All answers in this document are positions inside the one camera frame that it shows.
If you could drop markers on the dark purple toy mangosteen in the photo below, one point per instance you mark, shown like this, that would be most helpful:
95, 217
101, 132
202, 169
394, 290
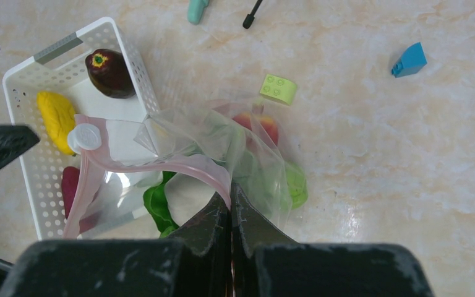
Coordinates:
108, 72

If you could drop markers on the blue toy block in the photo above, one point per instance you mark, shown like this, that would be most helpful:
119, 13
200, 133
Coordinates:
410, 62

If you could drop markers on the white perforated plastic basket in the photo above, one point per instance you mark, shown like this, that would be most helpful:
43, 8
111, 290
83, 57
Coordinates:
61, 68

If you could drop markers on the clear pink zip top bag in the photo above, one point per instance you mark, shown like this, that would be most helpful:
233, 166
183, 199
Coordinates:
120, 160

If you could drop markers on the red toy apple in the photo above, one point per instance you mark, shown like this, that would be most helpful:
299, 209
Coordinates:
262, 125

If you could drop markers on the green toy apple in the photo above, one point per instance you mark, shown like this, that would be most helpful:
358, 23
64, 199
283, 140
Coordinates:
297, 184

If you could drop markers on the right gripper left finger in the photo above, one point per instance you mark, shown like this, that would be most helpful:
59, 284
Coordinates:
191, 261

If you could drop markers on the black tripod microphone stand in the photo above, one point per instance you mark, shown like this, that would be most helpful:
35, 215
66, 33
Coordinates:
248, 21

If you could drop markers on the yellow toy banana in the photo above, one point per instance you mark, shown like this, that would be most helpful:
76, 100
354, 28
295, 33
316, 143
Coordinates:
58, 116

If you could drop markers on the dark red toy vegetable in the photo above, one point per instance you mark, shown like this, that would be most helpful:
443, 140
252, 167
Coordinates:
69, 183

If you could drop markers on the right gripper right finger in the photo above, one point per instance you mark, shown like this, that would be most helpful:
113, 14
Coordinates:
267, 262

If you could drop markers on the green lego brick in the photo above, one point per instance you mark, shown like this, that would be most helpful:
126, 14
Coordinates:
278, 89

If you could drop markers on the green toy napa cabbage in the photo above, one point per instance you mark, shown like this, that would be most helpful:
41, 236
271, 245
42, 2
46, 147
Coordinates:
176, 200

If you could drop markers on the teal cylindrical toy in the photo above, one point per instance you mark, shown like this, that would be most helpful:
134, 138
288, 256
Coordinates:
195, 10

